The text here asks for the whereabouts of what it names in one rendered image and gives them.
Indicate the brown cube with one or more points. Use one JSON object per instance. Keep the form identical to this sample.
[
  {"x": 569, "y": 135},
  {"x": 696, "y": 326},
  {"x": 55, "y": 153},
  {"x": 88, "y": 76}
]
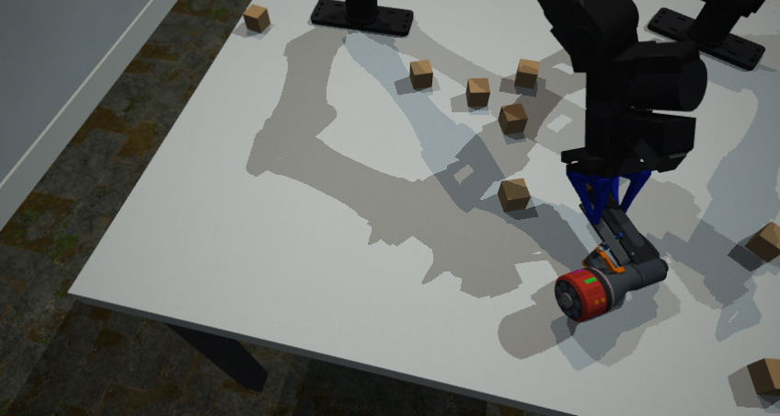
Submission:
[
  {"x": 528, "y": 72},
  {"x": 512, "y": 119},
  {"x": 513, "y": 195},
  {"x": 256, "y": 18},
  {"x": 421, "y": 74},
  {"x": 765, "y": 376},
  {"x": 477, "y": 92},
  {"x": 766, "y": 242}
]

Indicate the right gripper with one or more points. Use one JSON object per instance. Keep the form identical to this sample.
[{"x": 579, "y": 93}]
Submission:
[{"x": 599, "y": 173}]

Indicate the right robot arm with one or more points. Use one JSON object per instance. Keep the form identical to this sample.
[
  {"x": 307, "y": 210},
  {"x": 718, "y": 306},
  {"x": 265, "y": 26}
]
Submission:
[{"x": 660, "y": 76}]

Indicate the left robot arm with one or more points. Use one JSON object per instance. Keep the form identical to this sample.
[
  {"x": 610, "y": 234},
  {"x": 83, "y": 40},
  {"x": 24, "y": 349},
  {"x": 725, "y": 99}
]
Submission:
[{"x": 710, "y": 30}]

